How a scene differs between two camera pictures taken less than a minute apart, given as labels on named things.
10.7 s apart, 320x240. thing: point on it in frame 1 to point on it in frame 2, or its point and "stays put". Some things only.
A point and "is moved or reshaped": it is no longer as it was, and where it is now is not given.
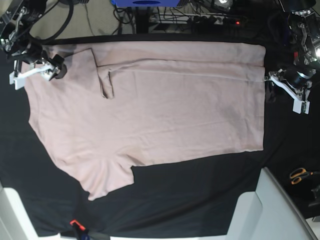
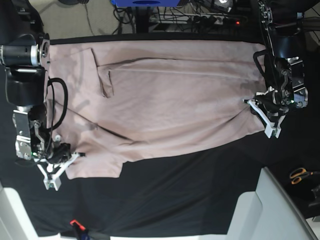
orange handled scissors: x=296 y=175 stays put
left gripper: x=31 y=51 to x=60 y=152
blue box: x=146 y=3 stays put
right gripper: x=298 y=79 to x=271 y=102
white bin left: x=15 y=223 stays put
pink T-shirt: x=121 y=105 is moved or reshaped
